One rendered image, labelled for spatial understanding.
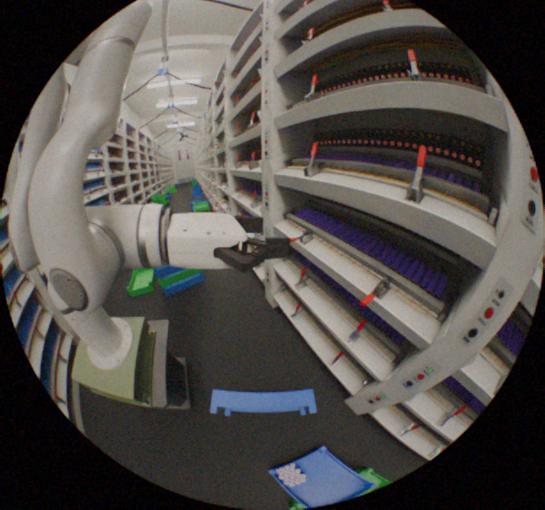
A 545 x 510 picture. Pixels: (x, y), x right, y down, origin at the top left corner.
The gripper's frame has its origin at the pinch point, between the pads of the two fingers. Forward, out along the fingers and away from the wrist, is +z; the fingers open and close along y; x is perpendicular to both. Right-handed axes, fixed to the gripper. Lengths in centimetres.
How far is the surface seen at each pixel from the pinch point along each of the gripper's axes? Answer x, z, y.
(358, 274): -6.9, 21.5, 8.1
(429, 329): -6.8, 21.0, 28.4
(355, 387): -46, 29, 29
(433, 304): -2.9, 22.7, 25.9
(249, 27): 111, -3, -71
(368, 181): 13.6, 18.8, 3.6
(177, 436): -72, -35, 20
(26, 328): -46, -109, -7
